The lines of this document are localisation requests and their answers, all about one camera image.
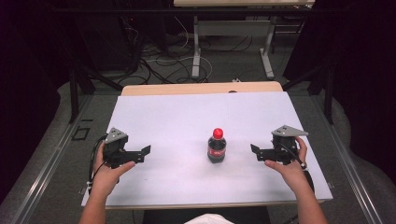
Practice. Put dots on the metal floor rail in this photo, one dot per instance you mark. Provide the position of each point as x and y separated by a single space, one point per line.
351 174
46 174

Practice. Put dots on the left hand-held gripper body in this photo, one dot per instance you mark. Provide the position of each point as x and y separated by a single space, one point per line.
115 146

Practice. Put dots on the black horizontal bar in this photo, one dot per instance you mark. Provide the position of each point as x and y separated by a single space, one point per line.
124 10

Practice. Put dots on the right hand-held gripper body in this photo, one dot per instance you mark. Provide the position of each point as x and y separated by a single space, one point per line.
285 141

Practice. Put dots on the black metal stand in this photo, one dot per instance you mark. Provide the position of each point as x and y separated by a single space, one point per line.
74 93
328 93

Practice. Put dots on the person's left hand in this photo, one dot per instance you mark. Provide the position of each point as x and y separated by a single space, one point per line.
106 179

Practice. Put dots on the person's right hand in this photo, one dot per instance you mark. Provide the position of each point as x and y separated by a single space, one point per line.
292 174

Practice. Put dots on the red bottle cap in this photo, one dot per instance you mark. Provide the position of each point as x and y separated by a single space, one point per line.
218 133

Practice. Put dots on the white table mat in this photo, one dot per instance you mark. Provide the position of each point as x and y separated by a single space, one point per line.
186 118

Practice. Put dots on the wooden table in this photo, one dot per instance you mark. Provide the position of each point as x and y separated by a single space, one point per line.
186 88

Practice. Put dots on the dark curtain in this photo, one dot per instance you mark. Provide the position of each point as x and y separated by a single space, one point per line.
28 77
367 77

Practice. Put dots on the cola bottle with red label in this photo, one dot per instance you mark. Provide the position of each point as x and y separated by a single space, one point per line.
216 151

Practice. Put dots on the desk with white legs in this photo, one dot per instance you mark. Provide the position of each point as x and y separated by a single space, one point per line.
233 28

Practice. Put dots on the person's white shirt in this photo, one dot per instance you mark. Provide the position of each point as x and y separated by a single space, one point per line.
208 219

